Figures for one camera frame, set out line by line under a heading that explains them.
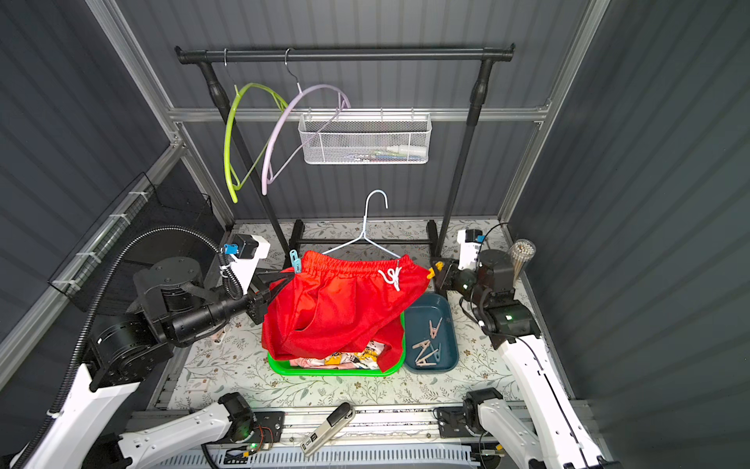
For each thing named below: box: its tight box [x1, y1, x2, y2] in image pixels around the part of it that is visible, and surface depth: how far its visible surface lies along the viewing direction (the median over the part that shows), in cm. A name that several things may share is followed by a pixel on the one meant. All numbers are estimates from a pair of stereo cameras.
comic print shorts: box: [324, 341, 385, 370], surface depth 78 cm
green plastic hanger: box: [223, 47, 290, 203], surface depth 60 cm
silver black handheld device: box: [299, 401, 357, 457], surface depth 72 cm
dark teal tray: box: [404, 292, 460, 374], surface depth 88 cm
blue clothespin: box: [289, 249, 302, 274], surface depth 54 cm
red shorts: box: [261, 250, 432, 373], surface depth 63 cm
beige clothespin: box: [416, 348, 439, 367], surface depth 84 cm
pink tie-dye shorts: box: [289, 356, 341, 370], surface depth 80 cm
